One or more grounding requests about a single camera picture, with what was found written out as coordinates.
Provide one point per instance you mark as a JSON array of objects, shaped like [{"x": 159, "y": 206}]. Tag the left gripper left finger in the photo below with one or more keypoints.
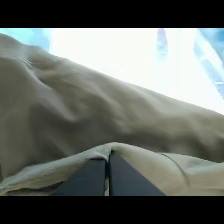
[{"x": 87, "y": 178}]

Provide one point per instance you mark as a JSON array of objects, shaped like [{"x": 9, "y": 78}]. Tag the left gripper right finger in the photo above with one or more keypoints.
[{"x": 128, "y": 178}]

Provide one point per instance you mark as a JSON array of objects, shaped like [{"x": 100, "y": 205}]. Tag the dark brown T-shirt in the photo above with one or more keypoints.
[{"x": 83, "y": 110}]

